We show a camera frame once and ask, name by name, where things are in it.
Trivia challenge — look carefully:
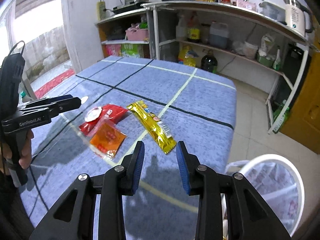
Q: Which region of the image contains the white plastic tub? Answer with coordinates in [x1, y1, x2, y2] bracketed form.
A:
[244, 41, 259, 57]

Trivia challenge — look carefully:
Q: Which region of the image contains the white mesh trash bin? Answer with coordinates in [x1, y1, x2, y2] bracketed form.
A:
[224, 154, 305, 240]

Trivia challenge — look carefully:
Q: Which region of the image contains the long golden snack wrapper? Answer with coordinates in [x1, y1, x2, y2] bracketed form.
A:
[127, 100, 177, 155]

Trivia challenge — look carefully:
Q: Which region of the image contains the yellow cooking oil bottle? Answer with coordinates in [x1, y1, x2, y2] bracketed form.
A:
[178, 45, 198, 68]

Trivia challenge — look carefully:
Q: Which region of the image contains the red snack packet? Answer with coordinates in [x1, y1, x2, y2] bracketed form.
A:
[79, 104, 131, 136]

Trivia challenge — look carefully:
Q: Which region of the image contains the green carton box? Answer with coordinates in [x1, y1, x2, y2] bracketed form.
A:
[121, 43, 144, 58]

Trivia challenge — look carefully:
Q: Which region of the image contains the pink carton box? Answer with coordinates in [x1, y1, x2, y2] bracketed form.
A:
[105, 44, 123, 57]

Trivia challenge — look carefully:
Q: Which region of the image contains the green dish soap bottle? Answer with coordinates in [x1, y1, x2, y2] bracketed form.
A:
[272, 45, 282, 71]

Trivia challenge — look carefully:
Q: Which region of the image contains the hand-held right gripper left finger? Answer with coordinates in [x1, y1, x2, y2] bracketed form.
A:
[29, 141, 145, 240]

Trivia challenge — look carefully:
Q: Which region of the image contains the large white metal shelf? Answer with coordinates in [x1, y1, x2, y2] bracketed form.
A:
[141, 1, 316, 135]

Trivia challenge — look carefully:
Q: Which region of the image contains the pink chopstick holder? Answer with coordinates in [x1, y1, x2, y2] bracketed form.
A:
[236, 0, 258, 12]

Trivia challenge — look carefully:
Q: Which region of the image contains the black induction cooker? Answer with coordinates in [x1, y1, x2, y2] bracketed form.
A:
[112, 2, 150, 15]

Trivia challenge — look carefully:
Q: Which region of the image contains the red-capped seasoning bottle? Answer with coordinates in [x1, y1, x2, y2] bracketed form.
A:
[187, 17, 202, 43]

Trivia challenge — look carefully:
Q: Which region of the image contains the blue checked tablecloth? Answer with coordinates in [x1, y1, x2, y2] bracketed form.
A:
[19, 56, 237, 240]

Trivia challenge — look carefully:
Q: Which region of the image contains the translucent jerry can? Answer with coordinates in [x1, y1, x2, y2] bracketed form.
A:
[209, 21, 229, 49]

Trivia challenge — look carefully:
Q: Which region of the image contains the dark cooking oil bottle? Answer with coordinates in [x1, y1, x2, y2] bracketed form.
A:
[201, 50, 218, 74]

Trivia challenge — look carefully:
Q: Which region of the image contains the white printed bag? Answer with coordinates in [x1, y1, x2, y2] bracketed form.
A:
[260, 35, 276, 55]

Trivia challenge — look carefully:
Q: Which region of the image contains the white spray bottle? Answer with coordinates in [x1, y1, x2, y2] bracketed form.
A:
[176, 15, 188, 42]

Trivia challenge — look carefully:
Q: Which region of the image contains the orange sauce sachet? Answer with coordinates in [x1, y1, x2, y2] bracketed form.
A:
[89, 120, 127, 159]

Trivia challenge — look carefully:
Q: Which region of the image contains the person's left hand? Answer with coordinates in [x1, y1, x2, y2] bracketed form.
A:
[18, 131, 34, 170]

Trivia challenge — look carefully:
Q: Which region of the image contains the yellow wooden door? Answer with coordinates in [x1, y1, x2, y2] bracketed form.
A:
[279, 39, 320, 155]

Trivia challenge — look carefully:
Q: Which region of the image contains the pink plastic basket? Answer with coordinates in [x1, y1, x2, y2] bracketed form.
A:
[125, 27, 150, 42]

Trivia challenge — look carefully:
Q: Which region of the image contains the green plastic tray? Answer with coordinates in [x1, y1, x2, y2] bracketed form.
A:
[256, 54, 273, 68]

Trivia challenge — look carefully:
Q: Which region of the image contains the small wooden shelf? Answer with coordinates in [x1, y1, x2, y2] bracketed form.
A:
[95, 8, 153, 61]

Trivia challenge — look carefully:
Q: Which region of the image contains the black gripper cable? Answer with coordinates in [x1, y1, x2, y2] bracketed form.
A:
[9, 41, 26, 55]

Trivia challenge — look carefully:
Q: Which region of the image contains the white electric kettle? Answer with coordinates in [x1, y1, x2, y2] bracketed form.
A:
[282, 0, 314, 37]

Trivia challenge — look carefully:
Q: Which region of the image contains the green floor bottle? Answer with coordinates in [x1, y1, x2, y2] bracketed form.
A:
[272, 100, 291, 131]

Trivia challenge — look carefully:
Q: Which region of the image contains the grey plastic container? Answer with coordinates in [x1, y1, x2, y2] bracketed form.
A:
[259, 0, 287, 22]

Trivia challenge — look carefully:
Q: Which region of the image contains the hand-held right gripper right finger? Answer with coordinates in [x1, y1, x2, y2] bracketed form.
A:
[176, 141, 292, 240]

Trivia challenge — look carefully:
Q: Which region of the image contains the red floor mat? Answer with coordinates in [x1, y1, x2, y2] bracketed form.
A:
[34, 69, 76, 99]

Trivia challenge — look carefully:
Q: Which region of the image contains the yellowed power strip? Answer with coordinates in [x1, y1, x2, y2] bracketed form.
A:
[97, 1, 107, 21]

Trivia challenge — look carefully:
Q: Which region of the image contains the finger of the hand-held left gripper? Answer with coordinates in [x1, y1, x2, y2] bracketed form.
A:
[16, 97, 82, 117]
[24, 94, 73, 106]

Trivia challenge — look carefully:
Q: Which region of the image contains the crumpled clear plastic bag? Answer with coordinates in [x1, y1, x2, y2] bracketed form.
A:
[231, 40, 247, 54]

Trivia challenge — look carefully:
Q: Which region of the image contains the dark glass jar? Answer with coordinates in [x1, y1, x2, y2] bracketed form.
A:
[201, 23, 211, 44]

